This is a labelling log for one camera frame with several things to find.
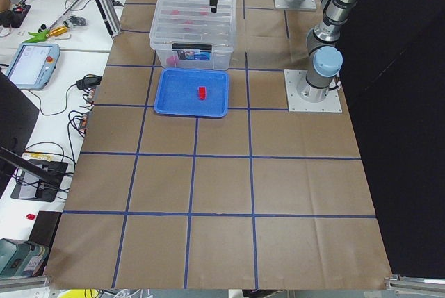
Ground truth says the red block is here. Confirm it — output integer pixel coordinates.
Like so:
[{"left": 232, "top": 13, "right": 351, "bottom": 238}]
[
  {"left": 197, "top": 86, "right": 207, "bottom": 100},
  {"left": 165, "top": 55, "right": 177, "bottom": 67}
]

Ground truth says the clear plastic box lid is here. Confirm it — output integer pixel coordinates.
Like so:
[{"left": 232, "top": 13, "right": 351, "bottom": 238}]
[{"left": 149, "top": 0, "right": 236, "bottom": 53}]

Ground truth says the clear plastic storage box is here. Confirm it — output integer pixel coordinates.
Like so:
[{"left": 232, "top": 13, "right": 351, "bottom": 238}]
[{"left": 149, "top": 0, "right": 238, "bottom": 72}]

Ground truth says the blue plastic tray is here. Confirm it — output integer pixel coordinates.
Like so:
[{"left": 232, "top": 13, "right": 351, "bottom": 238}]
[{"left": 154, "top": 68, "right": 229, "bottom": 118}]

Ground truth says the black power adapter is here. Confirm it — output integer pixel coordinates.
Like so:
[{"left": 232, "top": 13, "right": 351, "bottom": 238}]
[{"left": 76, "top": 74, "right": 102, "bottom": 90}]

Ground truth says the reach grabber tool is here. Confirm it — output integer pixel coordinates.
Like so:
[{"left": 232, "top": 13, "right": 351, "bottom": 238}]
[{"left": 25, "top": 0, "right": 81, "bottom": 43}]

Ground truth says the teach pendant tablet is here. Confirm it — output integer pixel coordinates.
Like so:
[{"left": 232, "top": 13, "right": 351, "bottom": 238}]
[{"left": 6, "top": 42, "right": 60, "bottom": 90}]

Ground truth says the black monitor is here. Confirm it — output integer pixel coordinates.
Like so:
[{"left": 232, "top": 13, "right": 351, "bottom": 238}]
[{"left": 1, "top": 73, "right": 39, "bottom": 196}]

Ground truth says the black box latch handle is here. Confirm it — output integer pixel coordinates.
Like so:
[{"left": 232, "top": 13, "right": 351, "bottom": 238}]
[{"left": 172, "top": 43, "right": 212, "bottom": 51}]

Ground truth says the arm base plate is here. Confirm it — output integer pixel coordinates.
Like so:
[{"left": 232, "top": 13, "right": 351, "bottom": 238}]
[
  {"left": 274, "top": 0, "right": 317, "bottom": 12},
  {"left": 284, "top": 69, "right": 342, "bottom": 113}
]

